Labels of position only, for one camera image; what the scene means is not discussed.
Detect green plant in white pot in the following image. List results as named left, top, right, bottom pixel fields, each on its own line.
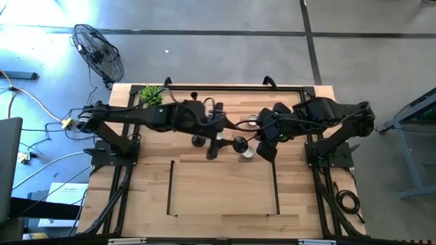
left=138, top=84, right=165, bottom=109

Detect raised wooden shelf black legs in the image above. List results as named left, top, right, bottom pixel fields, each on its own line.
left=166, top=159, right=281, bottom=218

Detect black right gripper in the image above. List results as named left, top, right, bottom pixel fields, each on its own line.
left=255, top=108, right=294, bottom=163

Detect dark grey flat panel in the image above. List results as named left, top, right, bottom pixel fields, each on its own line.
left=0, top=116, right=24, bottom=225

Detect white paper sheet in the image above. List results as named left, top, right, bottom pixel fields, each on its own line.
left=37, top=182, right=90, bottom=228

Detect black floor fan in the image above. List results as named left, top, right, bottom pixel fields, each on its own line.
left=71, top=23, right=125, bottom=90

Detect black floor bar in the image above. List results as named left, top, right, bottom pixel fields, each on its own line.
left=0, top=71, right=38, bottom=81

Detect yellow object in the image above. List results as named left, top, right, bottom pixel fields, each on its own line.
left=22, top=232, right=49, bottom=241

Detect coiled black cable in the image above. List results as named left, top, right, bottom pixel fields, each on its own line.
left=332, top=182, right=366, bottom=225

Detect white frame bracket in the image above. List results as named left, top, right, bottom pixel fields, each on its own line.
left=298, top=239, right=337, bottom=245
left=108, top=237, right=147, bottom=245

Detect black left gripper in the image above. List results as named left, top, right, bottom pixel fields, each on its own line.
left=204, top=101, right=234, bottom=161

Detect blue-grey table stand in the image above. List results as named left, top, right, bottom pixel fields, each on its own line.
left=375, top=86, right=436, bottom=200

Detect black table frame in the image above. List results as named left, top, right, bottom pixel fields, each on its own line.
left=76, top=75, right=367, bottom=239

